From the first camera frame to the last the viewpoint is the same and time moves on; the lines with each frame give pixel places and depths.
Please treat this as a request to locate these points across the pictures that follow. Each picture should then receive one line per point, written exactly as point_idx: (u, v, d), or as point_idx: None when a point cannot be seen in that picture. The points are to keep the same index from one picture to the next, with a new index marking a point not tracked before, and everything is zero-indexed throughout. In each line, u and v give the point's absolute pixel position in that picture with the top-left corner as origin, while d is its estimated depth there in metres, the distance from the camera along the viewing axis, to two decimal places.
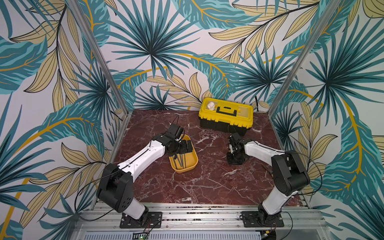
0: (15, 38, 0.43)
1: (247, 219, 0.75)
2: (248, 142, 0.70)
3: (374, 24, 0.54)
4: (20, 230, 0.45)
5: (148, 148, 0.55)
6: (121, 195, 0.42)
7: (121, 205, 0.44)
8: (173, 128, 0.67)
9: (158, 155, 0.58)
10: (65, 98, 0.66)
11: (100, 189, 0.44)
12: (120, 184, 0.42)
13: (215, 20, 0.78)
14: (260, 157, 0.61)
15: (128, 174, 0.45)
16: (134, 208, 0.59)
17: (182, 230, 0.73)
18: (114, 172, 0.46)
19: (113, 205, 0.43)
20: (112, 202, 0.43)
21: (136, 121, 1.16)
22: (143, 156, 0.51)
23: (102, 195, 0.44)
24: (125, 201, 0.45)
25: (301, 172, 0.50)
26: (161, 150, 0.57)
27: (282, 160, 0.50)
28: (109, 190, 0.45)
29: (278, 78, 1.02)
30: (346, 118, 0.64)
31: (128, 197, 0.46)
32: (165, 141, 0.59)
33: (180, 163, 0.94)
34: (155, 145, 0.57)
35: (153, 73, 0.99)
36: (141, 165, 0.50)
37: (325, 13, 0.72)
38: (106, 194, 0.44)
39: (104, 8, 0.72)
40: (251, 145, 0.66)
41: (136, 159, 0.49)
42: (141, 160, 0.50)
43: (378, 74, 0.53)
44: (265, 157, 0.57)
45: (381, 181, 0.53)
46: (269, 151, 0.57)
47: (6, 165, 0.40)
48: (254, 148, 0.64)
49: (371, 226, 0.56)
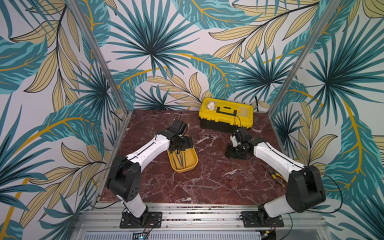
0: (15, 38, 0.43)
1: (247, 219, 0.75)
2: (260, 147, 0.60)
3: (374, 24, 0.54)
4: (20, 230, 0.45)
5: (154, 141, 0.57)
6: (130, 184, 0.44)
7: (130, 195, 0.47)
8: (177, 123, 0.69)
9: (163, 149, 0.60)
10: (65, 98, 0.66)
11: (110, 178, 0.46)
12: (129, 173, 0.44)
13: (215, 20, 0.78)
14: (271, 165, 0.55)
15: (136, 164, 0.47)
16: (138, 204, 0.60)
17: (182, 230, 0.73)
18: (123, 162, 0.48)
19: (122, 196, 0.45)
20: (120, 192, 0.45)
21: (136, 121, 1.16)
22: (149, 148, 0.54)
23: (111, 185, 0.47)
24: (133, 190, 0.47)
25: (318, 191, 0.45)
26: (166, 143, 0.60)
27: (302, 179, 0.44)
28: (118, 180, 0.47)
29: (278, 78, 1.02)
30: (346, 118, 0.64)
31: (136, 186, 0.48)
32: (170, 135, 0.62)
33: (180, 163, 0.94)
34: (160, 139, 0.59)
35: (153, 73, 0.99)
36: (148, 157, 0.52)
37: (325, 13, 0.72)
38: (115, 184, 0.47)
39: (104, 8, 0.72)
40: (264, 151, 0.58)
41: (143, 151, 0.52)
42: (148, 152, 0.52)
43: (378, 74, 0.53)
44: (278, 167, 0.52)
45: (381, 181, 0.53)
46: (285, 164, 0.50)
47: (6, 165, 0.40)
48: (267, 154, 0.56)
49: (371, 226, 0.56)
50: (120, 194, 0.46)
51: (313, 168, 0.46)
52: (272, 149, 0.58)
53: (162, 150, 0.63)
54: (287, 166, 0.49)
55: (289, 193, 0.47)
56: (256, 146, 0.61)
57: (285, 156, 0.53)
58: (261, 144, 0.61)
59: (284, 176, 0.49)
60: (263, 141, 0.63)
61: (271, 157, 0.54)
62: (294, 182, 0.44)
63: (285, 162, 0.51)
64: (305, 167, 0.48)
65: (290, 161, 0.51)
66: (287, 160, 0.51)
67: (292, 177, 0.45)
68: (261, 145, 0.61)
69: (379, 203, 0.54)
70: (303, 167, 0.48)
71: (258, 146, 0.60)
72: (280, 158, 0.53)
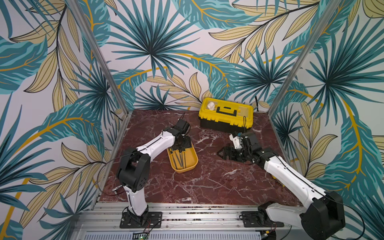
0: (15, 38, 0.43)
1: (247, 219, 0.75)
2: (273, 163, 0.54)
3: (374, 24, 0.54)
4: (20, 230, 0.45)
5: (161, 137, 0.60)
6: (140, 174, 0.47)
7: (139, 185, 0.50)
8: (181, 123, 0.74)
9: (168, 144, 0.64)
10: (65, 98, 0.66)
11: (121, 168, 0.49)
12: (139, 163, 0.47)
13: (215, 20, 0.78)
14: (285, 184, 0.51)
15: (146, 155, 0.50)
16: (140, 201, 0.61)
17: (182, 230, 0.73)
18: (134, 153, 0.51)
19: (130, 185, 0.48)
20: (129, 182, 0.48)
21: (136, 121, 1.16)
22: (157, 142, 0.57)
23: (121, 175, 0.49)
24: (142, 180, 0.50)
25: (339, 220, 0.41)
26: (171, 139, 0.64)
27: (326, 210, 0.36)
28: (128, 170, 0.50)
29: (277, 78, 1.02)
30: (346, 118, 0.64)
31: (144, 177, 0.51)
32: (175, 132, 0.65)
33: (180, 163, 0.94)
34: (167, 135, 0.63)
35: (153, 73, 0.99)
36: (156, 150, 0.56)
37: (325, 13, 0.72)
38: (125, 175, 0.49)
39: (104, 8, 0.72)
40: (277, 169, 0.52)
41: (151, 144, 0.55)
42: (156, 145, 0.56)
43: (378, 74, 0.53)
44: (294, 188, 0.47)
45: (381, 181, 0.53)
46: (302, 187, 0.46)
47: (6, 165, 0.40)
48: (280, 173, 0.51)
49: (371, 226, 0.56)
50: (128, 184, 0.49)
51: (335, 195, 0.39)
52: (287, 168, 0.52)
53: (168, 145, 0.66)
54: (305, 190, 0.45)
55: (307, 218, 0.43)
56: (268, 162, 0.55)
57: (302, 177, 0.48)
58: (274, 160, 0.55)
59: (300, 199, 0.46)
60: (275, 156, 0.57)
61: (286, 177, 0.50)
62: (316, 212, 0.39)
63: (303, 186, 0.46)
64: (327, 194, 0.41)
65: (308, 185, 0.46)
66: (305, 184, 0.46)
67: (314, 207, 0.40)
68: (274, 161, 0.55)
69: (379, 203, 0.54)
70: (324, 194, 0.43)
71: (270, 163, 0.54)
72: (297, 180, 0.48)
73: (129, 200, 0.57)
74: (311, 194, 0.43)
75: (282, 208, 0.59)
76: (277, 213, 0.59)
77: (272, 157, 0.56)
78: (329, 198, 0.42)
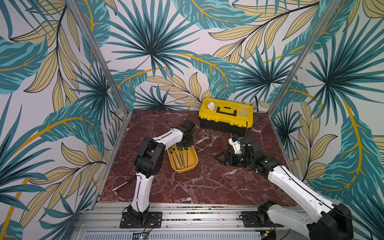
0: (15, 38, 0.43)
1: (247, 219, 0.75)
2: (278, 174, 0.53)
3: (374, 24, 0.54)
4: (20, 230, 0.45)
5: (171, 132, 0.68)
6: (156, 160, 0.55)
7: (154, 171, 0.57)
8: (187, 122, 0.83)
9: (178, 140, 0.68)
10: (65, 98, 0.66)
11: (138, 155, 0.56)
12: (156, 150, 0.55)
13: (215, 20, 0.78)
14: (290, 196, 0.50)
15: (161, 144, 0.56)
16: (145, 197, 0.64)
17: (182, 230, 0.73)
18: (151, 143, 0.59)
19: (147, 171, 0.55)
20: (146, 168, 0.55)
21: (136, 121, 1.16)
22: (170, 135, 0.66)
23: (139, 162, 0.56)
24: (157, 166, 0.57)
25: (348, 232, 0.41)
26: (181, 135, 0.72)
27: (335, 225, 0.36)
28: (144, 157, 0.57)
29: (278, 78, 1.02)
30: (346, 119, 0.64)
31: (159, 164, 0.59)
32: (183, 129, 0.74)
33: (180, 163, 0.94)
34: (177, 130, 0.71)
35: (153, 73, 0.99)
36: (168, 142, 0.64)
37: (325, 13, 0.72)
38: (142, 161, 0.56)
39: (104, 8, 0.72)
40: (282, 180, 0.51)
41: (165, 136, 0.63)
42: (169, 137, 0.64)
43: (378, 74, 0.53)
44: (301, 200, 0.46)
45: (381, 181, 0.53)
46: (309, 200, 0.45)
47: (6, 165, 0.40)
48: (285, 184, 0.50)
49: (371, 226, 0.56)
50: (145, 170, 0.55)
51: (344, 208, 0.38)
52: (292, 179, 0.51)
53: (178, 140, 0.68)
54: (312, 203, 0.44)
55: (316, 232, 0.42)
56: (272, 173, 0.53)
57: (308, 189, 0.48)
58: (278, 170, 0.54)
59: (307, 212, 0.45)
60: (279, 166, 0.55)
61: (291, 188, 0.48)
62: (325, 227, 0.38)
63: (310, 198, 0.45)
64: (335, 206, 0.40)
65: (315, 197, 0.45)
66: (312, 196, 0.45)
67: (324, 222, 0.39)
68: (278, 171, 0.53)
69: (379, 203, 0.54)
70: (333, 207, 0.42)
71: (275, 173, 0.53)
72: (304, 192, 0.46)
73: (137, 192, 0.61)
74: (319, 208, 0.42)
75: (287, 214, 0.57)
76: (279, 217, 0.59)
77: (276, 167, 0.55)
78: (337, 211, 0.41)
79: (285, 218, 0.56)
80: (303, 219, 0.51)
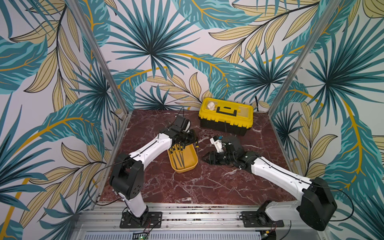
0: (15, 38, 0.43)
1: (247, 219, 0.75)
2: (259, 165, 0.55)
3: (374, 24, 0.54)
4: (20, 230, 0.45)
5: (156, 140, 0.57)
6: (133, 182, 0.45)
7: (132, 193, 0.47)
8: (179, 120, 0.68)
9: (165, 147, 0.60)
10: (65, 98, 0.66)
11: (113, 176, 0.47)
12: (131, 171, 0.45)
13: (215, 20, 0.78)
14: (275, 183, 0.51)
15: (139, 163, 0.47)
16: (138, 204, 0.60)
17: (182, 230, 0.73)
18: (126, 160, 0.49)
19: (124, 193, 0.46)
20: (123, 190, 0.46)
21: (136, 121, 1.16)
22: (152, 147, 0.54)
23: (114, 183, 0.47)
24: (135, 188, 0.48)
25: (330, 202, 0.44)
26: (168, 142, 0.60)
27: (316, 198, 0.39)
28: (121, 177, 0.48)
29: (278, 78, 1.02)
30: (346, 118, 0.64)
31: (139, 184, 0.49)
32: (172, 134, 0.62)
33: (180, 163, 0.94)
34: (163, 138, 0.59)
35: (153, 73, 0.99)
36: (151, 155, 0.53)
37: (325, 14, 0.72)
38: (118, 182, 0.47)
39: (104, 8, 0.72)
40: (263, 170, 0.54)
41: (146, 149, 0.52)
42: (151, 150, 0.53)
43: (378, 74, 0.53)
44: (284, 185, 0.48)
45: (381, 181, 0.53)
46: (290, 181, 0.47)
47: (6, 165, 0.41)
48: (267, 173, 0.52)
49: (371, 226, 0.56)
50: (122, 192, 0.46)
51: (320, 180, 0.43)
52: (272, 166, 0.53)
53: (166, 148, 0.61)
54: (293, 183, 0.46)
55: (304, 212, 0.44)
56: (254, 165, 0.56)
57: (287, 171, 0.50)
58: (258, 161, 0.57)
59: (292, 194, 0.47)
60: (258, 157, 0.59)
61: (273, 175, 0.51)
62: (309, 203, 0.41)
63: (290, 180, 0.47)
64: (312, 181, 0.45)
65: (295, 177, 0.48)
66: (292, 177, 0.48)
67: (307, 198, 0.41)
68: (259, 163, 0.56)
69: (379, 203, 0.54)
70: (310, 182, 0.45)
71: (256, 165, 0.56)
72: (284, 176, 0.49)
73: (126, 204, 0.55)
74: (300, 186, 0.45)
75: (278, 206, 0.60)
76: (275, 212, 0.60)
77: (256, 159, 0.58)
78: (316, 185, 0.44)
79: (279, 210, 0.57)
80: (292, 205, 0.53)
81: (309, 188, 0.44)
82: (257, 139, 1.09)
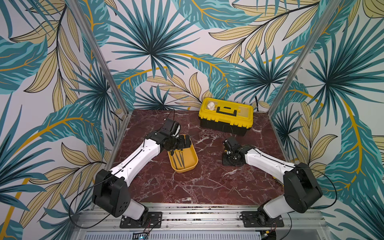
0: (15, 38, 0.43)
1: (247, 219, 0.75)
2: (251, 153, 0.61)
3: (374, 24, 0.54)
4: (20, 230, 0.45)
5: (142, 149, 0.52)
6: (116, 201, 0.41)
7: (118, 211, 0.44)
8: (168, 124, 0.63)
9: (154, 154, 0.56)
10: (65, 98, 0.66)
11: (96, 195, 0.43)
12: (115, 190, 0.40)
13: (215, 20, 0.78)
14: (264, 170, 0.56)
15: (121, 180, 0.43)
16: (134, 210, 0.59)
17: (182, 230, 0.73)
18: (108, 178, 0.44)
19: (109, 211, 0.42)
20: (108, 208, 0.43)
21: (136, 121, 1.16)
22: (137, 158, 0.49)
23: (98, 200, 0.44)
24: (121, 205, 0.44)
25: (313, 186, 0.46)
26: (155, 149, 0.55)
27: (296, 179, 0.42)
28: (104, 195, 0.44)
29: (278, 78, 1.02)
30: (346, 119, 0.64)
31: (124, 201, 0.45)
32: (160, 138, 0.57)
33: (180, 163, 0.94)
34: (149, 145, 0.54)
35: (153, 73, 0.99)
36: (136, 168, 0.48)
37: (325, 13, 0.72)
38: (103, 200, 0.44)
39: (104, 8, 0.72)
40: (255, 157, 0.59)
41: (129, 163, 0.47)
42: (136, 163, 0.48)
43: (378, 74, 0.53)
44: (271, 170, 0.53)
45: (381, 181, 0.53)
46: (276, 165, 0.52)
47: (6, 165, 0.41)
48: (258, 160, 0.57)
49: (372, 226, 0.56)
50: (107, 210, 0.43)
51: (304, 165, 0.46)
52: (263, 155, 0.58)
53: (155, 153, 0.56)
54: (278, 167, 0.50)
55: (288, 195, 0.47)
56: (247, 155, 0.61)
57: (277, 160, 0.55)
58: (251, 151, 0.63)
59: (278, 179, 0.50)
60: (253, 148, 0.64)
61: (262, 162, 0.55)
62: (290, 184, 0.44)
63: (276, 165, 0.52)
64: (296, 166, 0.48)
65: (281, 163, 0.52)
66: (278, 162, 0.52)
67: (288, 178, 0.45)
68: (252, 151, 0.62)
69: (379, 203, 0.54)
70: (294, 167, 0.49)
71: (249, 154, 0.61)
72: (273, 162, 0.53)
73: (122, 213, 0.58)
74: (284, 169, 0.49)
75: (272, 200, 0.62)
76: (273, 208, 0.60)
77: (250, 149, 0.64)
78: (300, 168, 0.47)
79: (275, 204, 0.58)
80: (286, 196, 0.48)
81: (292, 171, 0.48)
82: (257, 139, 1.09)
